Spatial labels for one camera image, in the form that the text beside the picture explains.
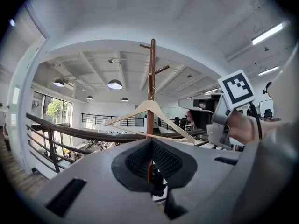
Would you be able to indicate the black metal balcony railing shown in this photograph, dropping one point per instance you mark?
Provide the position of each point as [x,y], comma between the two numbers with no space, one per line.
[105,119]

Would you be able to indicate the brown vertical pole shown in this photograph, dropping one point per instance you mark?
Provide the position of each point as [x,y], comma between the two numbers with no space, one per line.
[152,62]

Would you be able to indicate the white board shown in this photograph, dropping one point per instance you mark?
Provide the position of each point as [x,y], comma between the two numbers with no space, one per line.
[266,105]

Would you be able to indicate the black railing with wooden handrail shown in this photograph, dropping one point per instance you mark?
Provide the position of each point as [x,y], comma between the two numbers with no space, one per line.
[77,132]

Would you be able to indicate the short ceiling light bar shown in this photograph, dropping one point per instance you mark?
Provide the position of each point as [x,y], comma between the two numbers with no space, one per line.
[268,70]

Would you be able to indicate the person's right forearm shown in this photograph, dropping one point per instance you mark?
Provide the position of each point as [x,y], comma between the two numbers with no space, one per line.
[243,127]

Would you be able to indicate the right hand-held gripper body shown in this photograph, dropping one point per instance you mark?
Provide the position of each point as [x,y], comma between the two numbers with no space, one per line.
[237,90]

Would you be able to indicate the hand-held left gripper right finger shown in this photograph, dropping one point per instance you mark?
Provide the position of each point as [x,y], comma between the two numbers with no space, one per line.
[205,171]

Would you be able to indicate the light wooden hanger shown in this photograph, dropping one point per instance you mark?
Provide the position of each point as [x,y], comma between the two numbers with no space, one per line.
[147,105]

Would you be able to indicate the black dome pendant lamp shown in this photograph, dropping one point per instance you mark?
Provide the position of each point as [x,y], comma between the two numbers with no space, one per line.
[124,99]
[89,97]
[58,83]
[115,84]

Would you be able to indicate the long ceiling light bar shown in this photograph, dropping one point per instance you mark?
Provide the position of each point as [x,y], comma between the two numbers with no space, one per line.
[268,34]

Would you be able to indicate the large window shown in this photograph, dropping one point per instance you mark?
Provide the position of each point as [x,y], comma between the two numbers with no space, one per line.
[54,108]

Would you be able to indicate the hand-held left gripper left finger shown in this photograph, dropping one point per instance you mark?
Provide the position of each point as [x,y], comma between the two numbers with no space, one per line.
[98,183]

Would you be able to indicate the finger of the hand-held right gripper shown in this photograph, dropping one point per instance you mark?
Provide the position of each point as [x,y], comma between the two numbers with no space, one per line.
[189,102]
[202,119]

